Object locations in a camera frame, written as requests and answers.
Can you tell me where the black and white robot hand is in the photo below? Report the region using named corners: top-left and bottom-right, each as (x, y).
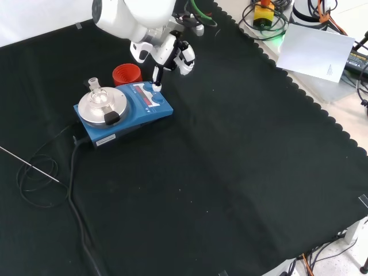
top-left (129, 13), bottom-right (205, 93)

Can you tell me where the heater with blue base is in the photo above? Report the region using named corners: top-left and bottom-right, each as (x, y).
top-left (72, 81), bottom-right (175, 149)

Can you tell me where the red ribbed plastic cup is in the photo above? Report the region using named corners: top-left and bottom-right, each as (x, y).
top-left (112, 63), bottom-right (144, 87)

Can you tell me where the clear round-bottom glass flask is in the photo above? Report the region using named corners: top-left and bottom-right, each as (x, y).
top-left (87, 77), bottom-right (110, 105)

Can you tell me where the yellow stop button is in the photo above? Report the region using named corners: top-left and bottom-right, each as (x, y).
top-left (252, 0), bottom-right (277, 30)

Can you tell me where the black bench cloth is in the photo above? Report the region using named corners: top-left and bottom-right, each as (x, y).
top-left (0, 0), bottom-right (368, 276)

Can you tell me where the pale board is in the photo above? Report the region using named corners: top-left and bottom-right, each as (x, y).
top-left (275, 22), bottom-right (357, 85)

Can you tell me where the thin metal probe rod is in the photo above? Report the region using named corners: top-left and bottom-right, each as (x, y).
top-left (0, 145), bottom-right (60, 183)

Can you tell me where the black power adapter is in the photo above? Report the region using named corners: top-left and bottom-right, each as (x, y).
top-left (343, 48), bottom-right (368, 77)

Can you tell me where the green cable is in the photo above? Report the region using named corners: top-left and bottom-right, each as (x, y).
top-left (189, 0), bottom-right (220, 28)

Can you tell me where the thick black power cable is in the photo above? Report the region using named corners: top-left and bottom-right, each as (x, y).
top-left (67, 134), bottom-right (102, 276)

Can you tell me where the thin black probe cable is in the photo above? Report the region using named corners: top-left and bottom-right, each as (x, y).
top-left (16, 123), bottom-right (74, 209)

